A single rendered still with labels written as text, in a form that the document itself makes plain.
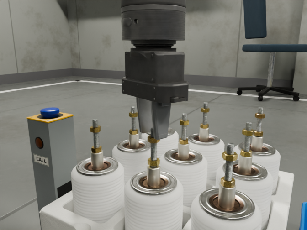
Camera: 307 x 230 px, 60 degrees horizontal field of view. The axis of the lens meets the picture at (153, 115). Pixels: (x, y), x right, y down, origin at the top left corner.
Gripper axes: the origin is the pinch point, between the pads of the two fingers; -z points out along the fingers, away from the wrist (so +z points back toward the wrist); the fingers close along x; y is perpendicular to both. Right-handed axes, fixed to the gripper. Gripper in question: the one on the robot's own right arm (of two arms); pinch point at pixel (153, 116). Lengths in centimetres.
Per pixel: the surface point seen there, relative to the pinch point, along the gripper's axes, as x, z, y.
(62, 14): -389, 56, 122
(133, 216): 1.0, -14.8, -4.5
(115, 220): -4.1, -18.3, -5.0
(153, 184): 0.8, -10.8, -0.6
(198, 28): -199, 30, 216
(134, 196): 1.0, -11.5, -4.3
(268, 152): 4.6, -10.9, 26.1
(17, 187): -61, -36, -11
